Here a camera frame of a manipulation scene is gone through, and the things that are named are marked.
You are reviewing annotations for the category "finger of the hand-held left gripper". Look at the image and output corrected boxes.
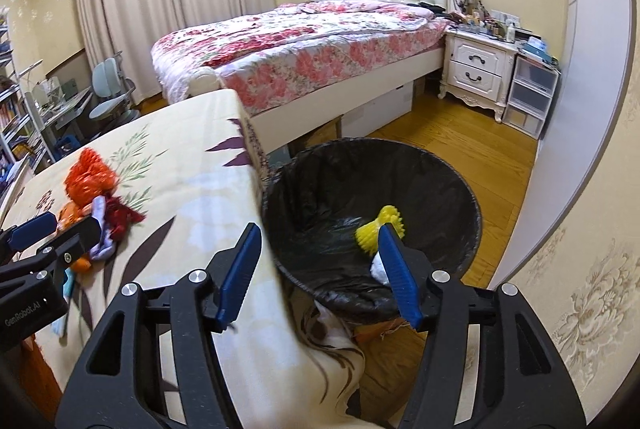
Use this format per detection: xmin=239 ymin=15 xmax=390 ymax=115
xmin=0 ymin=211 xmax=60 ymax=260
xmin=0 ymin=215 xmax=103 ymax=297

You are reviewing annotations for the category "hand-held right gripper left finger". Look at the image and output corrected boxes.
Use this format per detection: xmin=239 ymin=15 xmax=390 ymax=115
xmin=55 ymin=223 xmax=263 ymax=429

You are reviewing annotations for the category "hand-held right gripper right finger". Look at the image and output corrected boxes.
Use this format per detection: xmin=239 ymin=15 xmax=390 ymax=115
xmin=377 ymin=224 xmax=586 ymax=429

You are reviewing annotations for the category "lavender cloth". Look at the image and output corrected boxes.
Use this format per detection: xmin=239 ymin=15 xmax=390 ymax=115
xmin=89 ymin=195 xmax=120 ymax=262

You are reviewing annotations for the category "yellow spiky toy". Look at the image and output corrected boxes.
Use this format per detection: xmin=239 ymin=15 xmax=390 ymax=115
xmin=355 ymin=205 xmax=405 ymax=256

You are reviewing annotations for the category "black-lined wastebasket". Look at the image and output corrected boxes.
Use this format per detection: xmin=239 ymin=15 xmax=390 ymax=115
xmin=261 ymin=138 xmax=483 ymax=325

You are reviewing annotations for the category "white crumpled tissue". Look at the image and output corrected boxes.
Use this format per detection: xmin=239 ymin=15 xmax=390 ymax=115
xmin=369 ymin=254 xmax=396 ymax=285

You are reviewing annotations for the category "light blue wrapper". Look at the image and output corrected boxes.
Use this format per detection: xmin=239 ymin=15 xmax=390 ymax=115
xmin=50 ymin=269 xmax=76 ymax=339

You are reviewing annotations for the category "orange-red foam fruit net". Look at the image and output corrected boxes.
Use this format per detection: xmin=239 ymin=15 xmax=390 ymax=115
xmin=64 ymin=147 xmax=121 ymax=206

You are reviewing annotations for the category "orange cardboard piece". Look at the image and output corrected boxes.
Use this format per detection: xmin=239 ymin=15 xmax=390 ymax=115
xmin=350 ymin=316 xmax=407 ymax=346

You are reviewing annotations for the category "blue plastic stool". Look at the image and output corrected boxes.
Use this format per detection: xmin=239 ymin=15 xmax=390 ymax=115
xmin=55 ymin=134 xmax=83 ymax=160

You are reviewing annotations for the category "floral printed table cloth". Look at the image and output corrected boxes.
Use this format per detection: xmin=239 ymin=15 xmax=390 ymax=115
xmin=0 ymin=89 xmax=368 ymax=429

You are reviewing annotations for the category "white bookshelf with books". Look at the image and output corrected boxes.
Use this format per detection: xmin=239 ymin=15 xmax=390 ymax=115
xmin=0 ymin=9 xmax=56 ymax=174

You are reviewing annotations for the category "grey study desk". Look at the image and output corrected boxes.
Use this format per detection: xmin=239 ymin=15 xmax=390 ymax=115
xmin=25 ymin=79 xmax=96 ymax=132

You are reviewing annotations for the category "light blue desk chair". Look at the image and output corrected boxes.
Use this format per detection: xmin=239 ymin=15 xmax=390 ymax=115
xmin=89 ymin=51 xmax=141 ymax=120

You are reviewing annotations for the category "white under-bed storage box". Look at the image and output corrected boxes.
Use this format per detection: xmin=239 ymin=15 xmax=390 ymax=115
xmin=341 ymin=81 xmax=415 ymax=138

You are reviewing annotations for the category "bed with floral quilt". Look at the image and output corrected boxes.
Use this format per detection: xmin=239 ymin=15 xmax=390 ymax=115
xmin=151 ymin=0 xmax=471 ymax=154

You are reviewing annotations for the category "white rounded footboard end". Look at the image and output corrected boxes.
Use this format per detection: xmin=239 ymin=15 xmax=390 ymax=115
xmin=187 ymin=69 xmax=222 ymax=100

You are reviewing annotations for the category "white two-drawer nightstand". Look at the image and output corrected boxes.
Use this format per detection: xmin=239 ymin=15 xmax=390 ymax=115
xmin=438 ymin=29 xmax=519 ymax=124

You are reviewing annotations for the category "translucent plastic drawer unit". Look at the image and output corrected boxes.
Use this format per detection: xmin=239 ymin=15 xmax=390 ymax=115
xmin=502 ymin=54 xmax=560 ymax=140

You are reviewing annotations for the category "pink floral quilt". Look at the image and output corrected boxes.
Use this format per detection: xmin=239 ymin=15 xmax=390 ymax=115
xmin=151 ymin=1 xmax=453 ymax=114

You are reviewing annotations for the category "white wardrobe door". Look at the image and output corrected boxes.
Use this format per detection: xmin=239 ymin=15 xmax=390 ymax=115
xmin=487 ymin=0 xmax=638 ymax=292

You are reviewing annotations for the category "pile of nightstand clutter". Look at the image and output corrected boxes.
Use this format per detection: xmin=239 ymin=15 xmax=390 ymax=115
xmin=450 ymin=0 xmax=561 ymax=62

